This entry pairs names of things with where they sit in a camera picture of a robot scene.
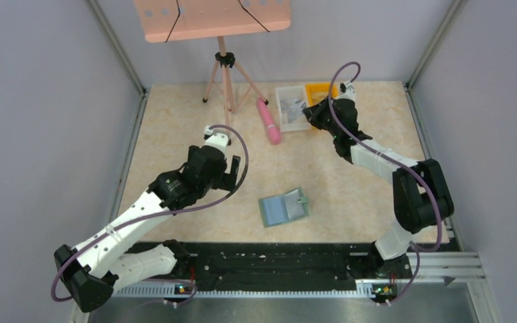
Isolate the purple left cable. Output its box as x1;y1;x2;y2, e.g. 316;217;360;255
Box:
50;124;250;308

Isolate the white plastic bin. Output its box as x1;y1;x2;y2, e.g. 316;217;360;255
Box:
275;85;312;133

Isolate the silver credit card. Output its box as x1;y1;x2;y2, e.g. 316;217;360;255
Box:
281;99;306;124
276;85;307;101

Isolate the green card holder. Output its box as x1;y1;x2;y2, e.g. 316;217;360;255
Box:
258;188;310;228

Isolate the pink cylindrical tube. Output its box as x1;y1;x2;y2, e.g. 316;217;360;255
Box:
256;98;282;145

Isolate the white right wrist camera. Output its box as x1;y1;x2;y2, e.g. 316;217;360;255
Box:
336;81;356;102

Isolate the aluminium frame profile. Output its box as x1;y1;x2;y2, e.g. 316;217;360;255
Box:
113;252;485;299

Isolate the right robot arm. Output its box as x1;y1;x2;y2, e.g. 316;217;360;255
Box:
303;98;454;275

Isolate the pink music stand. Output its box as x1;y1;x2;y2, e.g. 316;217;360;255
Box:
134;0;291;122

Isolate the yellow plastic bin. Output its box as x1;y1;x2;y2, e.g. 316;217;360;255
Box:
306;83;331;124

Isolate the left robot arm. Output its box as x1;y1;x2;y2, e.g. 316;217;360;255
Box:
50;144;249;313

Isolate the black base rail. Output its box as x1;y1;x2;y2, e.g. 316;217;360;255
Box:
125;241;415;293

